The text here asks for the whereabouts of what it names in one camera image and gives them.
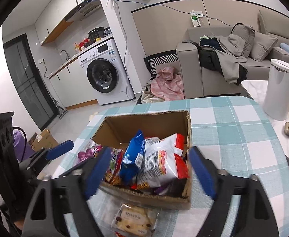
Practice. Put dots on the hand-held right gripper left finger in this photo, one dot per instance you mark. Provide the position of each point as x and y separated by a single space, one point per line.
97 172

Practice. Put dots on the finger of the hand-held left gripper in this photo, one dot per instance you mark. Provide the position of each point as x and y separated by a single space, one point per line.
73 167
60 149

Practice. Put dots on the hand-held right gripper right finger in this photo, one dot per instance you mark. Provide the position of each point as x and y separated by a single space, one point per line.
203 172

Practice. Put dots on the orange fries snack packet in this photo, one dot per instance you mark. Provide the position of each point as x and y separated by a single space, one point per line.
111 176

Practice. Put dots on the grape candy packet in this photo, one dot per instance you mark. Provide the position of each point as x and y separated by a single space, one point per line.
87 153

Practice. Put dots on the purple snack packet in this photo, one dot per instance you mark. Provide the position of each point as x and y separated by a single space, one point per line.
169 188

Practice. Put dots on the blue snack packet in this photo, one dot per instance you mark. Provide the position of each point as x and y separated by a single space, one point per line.
132 155

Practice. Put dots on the white red snack packet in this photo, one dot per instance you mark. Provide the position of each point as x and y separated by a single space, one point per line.
159 163

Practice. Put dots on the clear cookie packet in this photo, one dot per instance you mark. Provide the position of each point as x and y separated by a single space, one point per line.
134 221

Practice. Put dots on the brown floor cardboard box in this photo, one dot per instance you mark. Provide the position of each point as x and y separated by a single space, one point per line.
44 140

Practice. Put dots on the purple plastic bag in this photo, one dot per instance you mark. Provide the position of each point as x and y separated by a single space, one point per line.
23 150

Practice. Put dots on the grey floor mop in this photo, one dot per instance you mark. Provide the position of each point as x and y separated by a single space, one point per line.
60 109

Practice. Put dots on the teal checked tablecloth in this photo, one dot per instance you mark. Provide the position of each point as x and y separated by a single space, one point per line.
233 133

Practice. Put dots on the white kitchen counter cabinet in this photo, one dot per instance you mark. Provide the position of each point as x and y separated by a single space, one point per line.
70 86

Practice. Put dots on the flat red snack packet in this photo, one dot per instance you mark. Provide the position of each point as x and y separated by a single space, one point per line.
119 234

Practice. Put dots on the dark glass door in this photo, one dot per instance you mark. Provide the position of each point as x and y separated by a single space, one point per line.
28 79

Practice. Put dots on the white washing machine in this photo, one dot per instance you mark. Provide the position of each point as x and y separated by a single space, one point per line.
102 79

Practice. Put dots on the beige tote bag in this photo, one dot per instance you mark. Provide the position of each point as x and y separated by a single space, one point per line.
148 96

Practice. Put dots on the pink cloth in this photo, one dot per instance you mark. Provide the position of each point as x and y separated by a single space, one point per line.
169 84

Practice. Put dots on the kitchen faucet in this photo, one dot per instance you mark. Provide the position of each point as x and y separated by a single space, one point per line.
66 53

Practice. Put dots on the grey sofa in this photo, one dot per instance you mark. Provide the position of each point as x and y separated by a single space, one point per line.
191 74

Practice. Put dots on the yellow bottle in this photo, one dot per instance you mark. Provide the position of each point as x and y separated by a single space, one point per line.
76 48

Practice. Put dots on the red box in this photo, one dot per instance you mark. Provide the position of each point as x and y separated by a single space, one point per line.
84 43

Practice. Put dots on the white trash can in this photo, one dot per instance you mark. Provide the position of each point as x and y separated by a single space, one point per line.
278 91

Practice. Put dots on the dark clothes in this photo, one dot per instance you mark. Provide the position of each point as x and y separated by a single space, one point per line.
209 56

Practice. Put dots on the grey hoodie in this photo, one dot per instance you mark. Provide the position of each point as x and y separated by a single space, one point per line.
230 59

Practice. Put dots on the black rice cooker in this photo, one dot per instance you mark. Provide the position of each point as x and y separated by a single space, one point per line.
96 34

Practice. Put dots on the black white patterned bag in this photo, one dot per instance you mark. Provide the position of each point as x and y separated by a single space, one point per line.
161 59

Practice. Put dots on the grey plastic bag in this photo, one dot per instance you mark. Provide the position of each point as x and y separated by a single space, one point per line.
107 32

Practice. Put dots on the light green cloth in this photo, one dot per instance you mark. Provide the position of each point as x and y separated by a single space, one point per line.
204 37

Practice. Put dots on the grey sofa pillow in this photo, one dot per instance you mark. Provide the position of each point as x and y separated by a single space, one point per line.
243 38
262 45

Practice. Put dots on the range hood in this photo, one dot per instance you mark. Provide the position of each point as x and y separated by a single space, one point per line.
85 9

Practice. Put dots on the white box green label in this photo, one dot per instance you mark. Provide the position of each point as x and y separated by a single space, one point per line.
195 21

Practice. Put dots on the white wall cabinet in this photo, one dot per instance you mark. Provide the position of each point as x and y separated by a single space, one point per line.
55 7

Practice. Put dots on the white wall socket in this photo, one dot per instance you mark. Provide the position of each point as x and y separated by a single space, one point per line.
197 12

